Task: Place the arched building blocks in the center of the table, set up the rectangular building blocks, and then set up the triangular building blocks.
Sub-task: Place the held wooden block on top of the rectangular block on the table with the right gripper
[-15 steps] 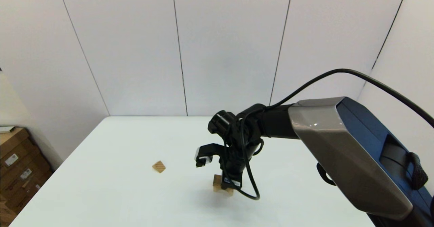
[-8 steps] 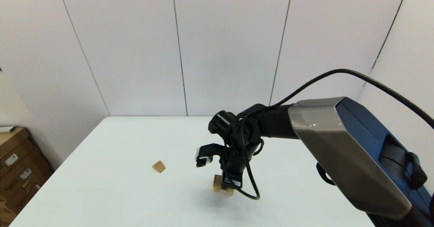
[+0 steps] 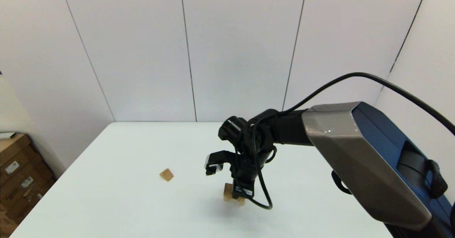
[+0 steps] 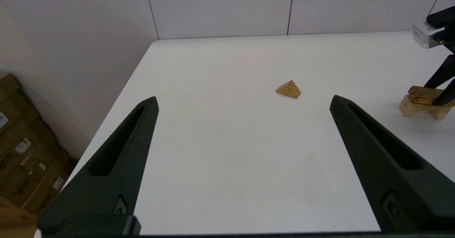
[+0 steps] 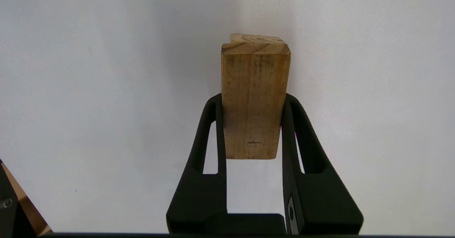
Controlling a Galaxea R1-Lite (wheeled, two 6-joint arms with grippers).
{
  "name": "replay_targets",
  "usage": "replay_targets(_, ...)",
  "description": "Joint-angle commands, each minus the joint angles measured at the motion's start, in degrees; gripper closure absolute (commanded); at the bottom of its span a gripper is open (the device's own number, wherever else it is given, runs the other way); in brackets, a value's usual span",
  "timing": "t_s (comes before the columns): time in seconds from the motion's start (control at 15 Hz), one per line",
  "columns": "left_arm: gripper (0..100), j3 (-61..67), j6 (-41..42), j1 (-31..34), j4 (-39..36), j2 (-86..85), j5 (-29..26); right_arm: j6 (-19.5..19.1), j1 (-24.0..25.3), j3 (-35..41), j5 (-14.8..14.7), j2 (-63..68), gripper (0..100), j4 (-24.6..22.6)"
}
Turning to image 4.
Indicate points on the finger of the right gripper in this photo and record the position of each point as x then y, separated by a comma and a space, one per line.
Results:
447, 100
444, 73

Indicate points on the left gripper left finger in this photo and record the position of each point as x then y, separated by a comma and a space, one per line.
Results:
113, 174

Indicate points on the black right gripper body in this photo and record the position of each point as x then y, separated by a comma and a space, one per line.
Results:
449, 21

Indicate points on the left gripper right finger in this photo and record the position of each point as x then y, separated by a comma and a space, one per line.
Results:
391, 181

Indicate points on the rectangular wooden building block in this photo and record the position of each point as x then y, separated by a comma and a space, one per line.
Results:
421, 93

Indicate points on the arched wooden building block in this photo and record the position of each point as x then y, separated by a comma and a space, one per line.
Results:
414, 108

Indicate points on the triangular wooden building block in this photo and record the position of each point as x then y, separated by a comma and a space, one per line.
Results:
289, 90

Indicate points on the brown cardboard box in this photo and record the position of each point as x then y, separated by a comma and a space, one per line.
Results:
9, 99
14, 225
35, 167

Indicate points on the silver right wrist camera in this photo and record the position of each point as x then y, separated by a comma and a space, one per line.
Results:
424, 36

